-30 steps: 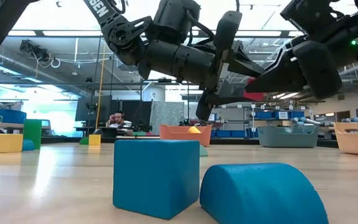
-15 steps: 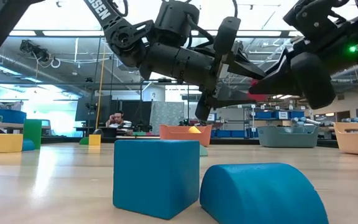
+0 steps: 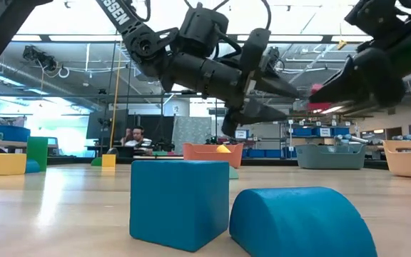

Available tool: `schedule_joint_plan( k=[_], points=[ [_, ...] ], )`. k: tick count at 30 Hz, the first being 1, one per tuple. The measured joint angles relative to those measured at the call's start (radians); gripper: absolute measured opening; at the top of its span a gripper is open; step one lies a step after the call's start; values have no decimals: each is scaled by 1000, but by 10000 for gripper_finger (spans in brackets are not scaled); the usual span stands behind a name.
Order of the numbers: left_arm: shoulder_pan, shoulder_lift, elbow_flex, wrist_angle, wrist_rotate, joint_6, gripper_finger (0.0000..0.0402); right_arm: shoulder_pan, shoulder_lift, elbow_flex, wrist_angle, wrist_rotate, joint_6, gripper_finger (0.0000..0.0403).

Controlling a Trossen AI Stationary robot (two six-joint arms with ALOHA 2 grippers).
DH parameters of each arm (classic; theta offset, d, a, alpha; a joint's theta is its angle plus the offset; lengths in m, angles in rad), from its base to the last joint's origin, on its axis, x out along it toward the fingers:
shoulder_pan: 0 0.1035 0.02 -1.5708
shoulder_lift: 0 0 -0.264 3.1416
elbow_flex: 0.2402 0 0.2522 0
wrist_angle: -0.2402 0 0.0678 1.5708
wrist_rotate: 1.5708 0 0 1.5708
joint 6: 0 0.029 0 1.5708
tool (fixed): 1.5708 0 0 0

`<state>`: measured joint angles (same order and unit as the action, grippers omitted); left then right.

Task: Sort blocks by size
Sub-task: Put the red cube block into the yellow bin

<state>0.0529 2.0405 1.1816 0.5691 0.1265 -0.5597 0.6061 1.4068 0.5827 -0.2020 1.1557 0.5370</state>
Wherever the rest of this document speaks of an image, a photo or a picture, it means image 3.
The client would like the black metal table frame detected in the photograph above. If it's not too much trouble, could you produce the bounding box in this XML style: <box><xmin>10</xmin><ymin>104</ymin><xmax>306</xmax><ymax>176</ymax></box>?
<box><xmin>0</xmin><ymin>147</ymin><xmax>388</xmax><ymax>171</ymax></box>

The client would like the long ceiling light bar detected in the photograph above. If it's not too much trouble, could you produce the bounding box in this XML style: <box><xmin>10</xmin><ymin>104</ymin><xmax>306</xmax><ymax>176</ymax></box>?
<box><xmin>11</xmin><ymin>34</ymin><xmax>373</xmax><ymax>44</ymax></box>

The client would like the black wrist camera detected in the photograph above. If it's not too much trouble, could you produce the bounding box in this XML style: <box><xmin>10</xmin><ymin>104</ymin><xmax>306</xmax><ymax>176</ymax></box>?
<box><xmin>344</xmin><ymin>0</ymin><xmax>406</xmax><ymax>40</ymax></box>
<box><xmin>240</xmin><ymin>27</ymin><xmax>273</xmax><ymax>72</ymax></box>

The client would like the orange plastic bin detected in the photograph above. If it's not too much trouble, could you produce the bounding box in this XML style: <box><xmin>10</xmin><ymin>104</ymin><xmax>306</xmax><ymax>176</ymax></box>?
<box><xmin>182</xmin><ymin>142</ymin><xmax>245</xmax><ymax>169</ymax></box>

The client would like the black hanging cord reel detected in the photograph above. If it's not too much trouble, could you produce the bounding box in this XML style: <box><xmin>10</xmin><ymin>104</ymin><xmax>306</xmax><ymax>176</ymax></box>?
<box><xmin>268</xmin><ymin>46</ymin><xmax>285</xmax><ymax>76</ymax></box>
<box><xmin>22</xmin><ymin>44</ymin><xmax>59</xmax><ymax>72</ymax></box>

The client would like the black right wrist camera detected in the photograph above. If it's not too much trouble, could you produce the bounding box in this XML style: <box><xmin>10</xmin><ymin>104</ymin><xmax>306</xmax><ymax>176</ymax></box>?
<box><xmin>344</xmin><ymin>0</ymin><xmax>406</xmax><ymax>40</ymax></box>

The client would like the person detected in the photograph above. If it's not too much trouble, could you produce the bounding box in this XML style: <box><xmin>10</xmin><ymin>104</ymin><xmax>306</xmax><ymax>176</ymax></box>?
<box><xmin>121</xmin><ymin>125</ymin><xmax>153</xmax><ymax>156</ymax></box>

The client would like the yellow plastic bin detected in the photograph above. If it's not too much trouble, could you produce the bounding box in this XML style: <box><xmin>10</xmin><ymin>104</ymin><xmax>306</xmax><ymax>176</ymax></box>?
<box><xmin>382</xmin><ymin>139</ymin><xmax>411</xmax><ymax>181</ymax></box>

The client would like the yellow hanging cable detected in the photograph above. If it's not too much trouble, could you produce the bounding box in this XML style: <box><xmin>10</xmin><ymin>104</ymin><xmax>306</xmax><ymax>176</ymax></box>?
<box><xmin>108</xmin><ymin>41</ymin><xmax>123</xmax><ymax>150</ymax></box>

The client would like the tall green block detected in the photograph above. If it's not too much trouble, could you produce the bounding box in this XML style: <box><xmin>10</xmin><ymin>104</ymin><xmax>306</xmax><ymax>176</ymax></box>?
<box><xmin>26</xmin><ymin>136</ymin><xmax>49</xmax><ymax>172</ymax></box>

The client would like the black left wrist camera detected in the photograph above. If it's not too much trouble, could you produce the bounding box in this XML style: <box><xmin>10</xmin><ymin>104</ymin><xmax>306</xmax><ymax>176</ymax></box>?
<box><xmin>240</xmin><ymin>27</ymin><xmax>273</xmax><ymax>72</ymax></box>

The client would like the grey teal plastic bin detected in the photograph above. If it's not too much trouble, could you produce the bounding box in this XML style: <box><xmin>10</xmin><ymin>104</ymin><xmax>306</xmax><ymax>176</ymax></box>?
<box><xmin>294</xmin><ymin>143</ymin><xmax>367</xmax><ymax>171</ymax></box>

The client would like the large blue tub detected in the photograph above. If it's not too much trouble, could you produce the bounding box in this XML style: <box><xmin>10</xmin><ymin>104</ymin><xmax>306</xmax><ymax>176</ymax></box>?
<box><xmin>0</xmin><ymin>124</ymin><xmax>31</xmax><ymax>143</ymax></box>

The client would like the blue cube block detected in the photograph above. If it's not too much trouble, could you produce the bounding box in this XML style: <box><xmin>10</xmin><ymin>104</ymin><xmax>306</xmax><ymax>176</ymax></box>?
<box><xmin>129</xmin><ymin>159</ymin><xmax>230</xmax><ymax>253</ymax></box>

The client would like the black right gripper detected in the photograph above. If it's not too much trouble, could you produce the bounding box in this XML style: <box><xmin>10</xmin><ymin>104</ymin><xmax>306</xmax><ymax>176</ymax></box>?
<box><xmin>308</xmin><ymin>30</ymin><xmax>411</xmax><ymax>109</ymax></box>

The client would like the black monitor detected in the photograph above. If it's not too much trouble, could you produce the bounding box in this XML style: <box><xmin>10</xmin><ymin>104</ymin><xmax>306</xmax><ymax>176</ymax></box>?
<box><xmin>86</xmin><ymin>109</ymin><xmax>130</xmax><ymax>141</ymax></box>

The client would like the red block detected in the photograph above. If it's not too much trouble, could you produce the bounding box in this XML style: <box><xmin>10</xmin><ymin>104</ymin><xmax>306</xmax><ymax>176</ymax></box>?
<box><xmin>307</xmin><ymin>83</ymin><xmax>332</xmax><ymax>112</ymax></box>

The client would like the yellow cube block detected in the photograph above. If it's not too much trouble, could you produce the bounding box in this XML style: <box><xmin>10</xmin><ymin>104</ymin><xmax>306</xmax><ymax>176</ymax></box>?
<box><xmin>101</xmin><ymin>153</ymin><xmax>117</xmax><ymax>168</ymax></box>
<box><xmin>0</xmin><ymin>153</ymin><xmax>27</xmax><ymax>176</ymax></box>

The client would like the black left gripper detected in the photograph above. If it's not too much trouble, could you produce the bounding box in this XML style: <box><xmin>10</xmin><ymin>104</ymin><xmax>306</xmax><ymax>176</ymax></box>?
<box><xmin>201</xmin><ymin>59</ymin><xmax>308</xmax><ymax>138</ymax></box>

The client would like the blue floor crate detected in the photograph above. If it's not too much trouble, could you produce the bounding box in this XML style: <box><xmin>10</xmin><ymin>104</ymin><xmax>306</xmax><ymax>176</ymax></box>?
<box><xmin>243</xmin><ymin>148</ymin><xmax>298</xmax><ymax>159</ymax></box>

